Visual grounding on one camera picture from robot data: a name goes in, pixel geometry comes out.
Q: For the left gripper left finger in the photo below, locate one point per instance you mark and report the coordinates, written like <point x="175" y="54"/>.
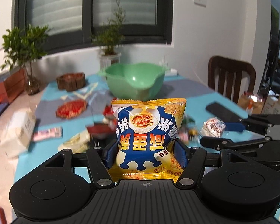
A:
<point x="99" y="162"/>

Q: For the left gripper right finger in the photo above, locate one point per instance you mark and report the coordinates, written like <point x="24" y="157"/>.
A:
<point x="192" y="162"/>

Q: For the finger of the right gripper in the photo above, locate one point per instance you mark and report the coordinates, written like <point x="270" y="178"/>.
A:
<point x="222" y="143"/>
<point x="253" y="122"/>

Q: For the yellow blue chips bag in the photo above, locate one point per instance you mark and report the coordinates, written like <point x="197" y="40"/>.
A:
<point x="146" y="132"/>

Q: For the white red candy wrapper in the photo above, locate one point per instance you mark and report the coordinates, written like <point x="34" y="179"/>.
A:
<point x="213" y="127"/>

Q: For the black smartphone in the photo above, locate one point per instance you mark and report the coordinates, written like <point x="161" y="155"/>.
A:
<point x="223" y="113"/>

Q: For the pink white snack bar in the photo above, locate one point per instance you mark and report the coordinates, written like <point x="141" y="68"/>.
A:
<point x="50" y="133"/>

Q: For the dark wooden chair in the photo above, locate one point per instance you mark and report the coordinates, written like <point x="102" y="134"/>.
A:
<point x="225" y="74"/>

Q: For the red gold round packet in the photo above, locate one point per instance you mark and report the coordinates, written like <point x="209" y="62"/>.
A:
<point x="71" y="109"/>

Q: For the brown wooden tray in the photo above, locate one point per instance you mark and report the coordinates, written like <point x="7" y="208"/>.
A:
<point x="71" y="81"/>

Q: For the green plastic bowl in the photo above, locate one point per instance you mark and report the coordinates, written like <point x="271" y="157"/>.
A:
<point x="140" y="81"/>

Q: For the white tissue pack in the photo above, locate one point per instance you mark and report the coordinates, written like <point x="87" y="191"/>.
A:
<point x="15" y="138"/>

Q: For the copper orange box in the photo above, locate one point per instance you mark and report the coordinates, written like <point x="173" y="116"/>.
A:
<point x="11" y="85"/>

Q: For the feathery plant in white pot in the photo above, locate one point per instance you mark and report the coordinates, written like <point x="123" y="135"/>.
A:
<point x="109" y="36"/>

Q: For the leafy plant in glass vase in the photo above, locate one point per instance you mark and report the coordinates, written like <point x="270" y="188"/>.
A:
<point x="22" y="47"/>

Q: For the dark framed window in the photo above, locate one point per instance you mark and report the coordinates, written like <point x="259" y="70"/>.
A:
<point x="71" y="23"/>

